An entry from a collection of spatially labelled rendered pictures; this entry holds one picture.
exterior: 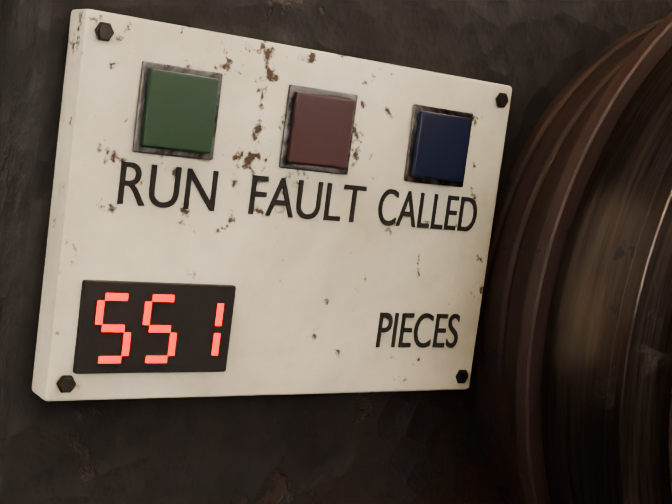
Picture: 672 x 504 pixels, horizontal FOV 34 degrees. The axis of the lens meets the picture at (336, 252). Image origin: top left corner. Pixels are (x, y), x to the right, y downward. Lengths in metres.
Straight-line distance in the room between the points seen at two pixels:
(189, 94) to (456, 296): 0.21
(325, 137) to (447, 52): 0.11
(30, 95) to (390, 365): 0.24
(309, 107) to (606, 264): 0.17
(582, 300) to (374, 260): 0.11
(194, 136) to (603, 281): 0.22
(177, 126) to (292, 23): 0.10
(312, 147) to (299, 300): 0.08
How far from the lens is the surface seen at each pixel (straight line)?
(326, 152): 0.57
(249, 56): 0.55
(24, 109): 0.55
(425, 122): 0.61
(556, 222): 0.60
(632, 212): 0.58
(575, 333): 0.59
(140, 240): 0.53
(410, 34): 0.63
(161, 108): 0.53
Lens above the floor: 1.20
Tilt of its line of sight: 6 degrees down
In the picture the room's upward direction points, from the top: 7 degrees clockwise
